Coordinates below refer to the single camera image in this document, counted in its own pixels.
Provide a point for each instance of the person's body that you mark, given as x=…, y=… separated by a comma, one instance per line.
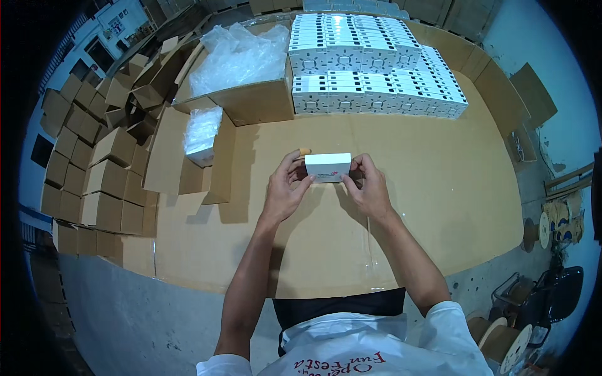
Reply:
x=357, y=343

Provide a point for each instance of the stack of white printed boxes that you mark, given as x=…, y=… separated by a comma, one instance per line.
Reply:
x=367, y=66

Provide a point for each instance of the bundle of clear plastic sleeves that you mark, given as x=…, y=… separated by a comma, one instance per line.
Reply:
x=202, y=134

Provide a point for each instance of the upright cardboard side panel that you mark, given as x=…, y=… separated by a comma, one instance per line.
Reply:
x=494, y=89

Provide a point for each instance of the small white product box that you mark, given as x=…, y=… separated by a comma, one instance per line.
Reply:
x=328, y=167

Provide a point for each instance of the wooden planks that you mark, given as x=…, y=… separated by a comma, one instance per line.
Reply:
x=569, y=181

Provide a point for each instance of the white notice board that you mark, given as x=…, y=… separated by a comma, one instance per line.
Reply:
x=120, y=21

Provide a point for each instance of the small open cardboard carton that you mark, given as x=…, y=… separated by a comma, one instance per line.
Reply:
x=169, y=155

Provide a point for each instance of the heap of clear plastic bags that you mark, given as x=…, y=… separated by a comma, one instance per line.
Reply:
x=235, y=61

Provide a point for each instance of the large open cardboard carton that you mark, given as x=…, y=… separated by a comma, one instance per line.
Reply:
x=249, y=101

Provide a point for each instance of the flat cardboard piece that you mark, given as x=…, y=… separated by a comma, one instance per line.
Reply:
x=534, y=94

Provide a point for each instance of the person's left hand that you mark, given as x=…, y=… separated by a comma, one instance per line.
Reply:
x=280, y=192

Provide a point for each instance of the person's right hand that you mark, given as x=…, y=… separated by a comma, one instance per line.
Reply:
x=374, y=192

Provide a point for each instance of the heap of brown folded cartons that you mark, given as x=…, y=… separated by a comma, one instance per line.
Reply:
x=98, y=155

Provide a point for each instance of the large cardboard sheet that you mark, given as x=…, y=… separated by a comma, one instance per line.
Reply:
x=447, y=188

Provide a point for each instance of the black metal chair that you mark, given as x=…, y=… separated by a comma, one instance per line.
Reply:
x=559, y=291

